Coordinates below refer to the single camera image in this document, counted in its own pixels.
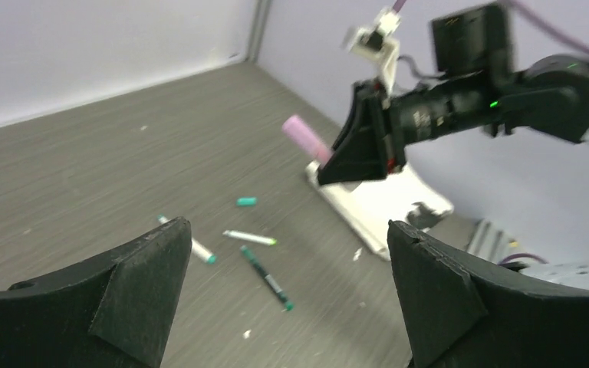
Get white pen teal end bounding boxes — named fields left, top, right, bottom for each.
left=157, top=215, right=218, bottom=265

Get dark green pen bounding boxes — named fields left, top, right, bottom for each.
left=240, top=245, right=294, bottom=311

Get white pen green end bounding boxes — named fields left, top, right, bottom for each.
left=222, top=230, right=278, bottom=246

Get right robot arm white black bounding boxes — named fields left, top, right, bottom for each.
left=317, top=2, right=589, bottom=185

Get white cloth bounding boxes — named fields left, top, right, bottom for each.
left=304, top=161, right=453, bottom=261

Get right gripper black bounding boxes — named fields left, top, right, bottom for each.
left=318, top=80, right=405, bottom=186

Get teal pen cap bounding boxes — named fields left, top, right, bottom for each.
left=235, top=197, right=258, bottom=207

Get pink highlighter pen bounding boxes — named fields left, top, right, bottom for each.
left=281, top=115, right=333, bottom=166

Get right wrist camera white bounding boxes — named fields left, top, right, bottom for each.
left=344, top=8, right=401, bottom=96

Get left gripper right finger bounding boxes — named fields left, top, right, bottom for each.
left=387, top=221, right=589, bottom=367

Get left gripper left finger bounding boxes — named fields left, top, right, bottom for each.
left=0, top=217, right=192, bottom=367

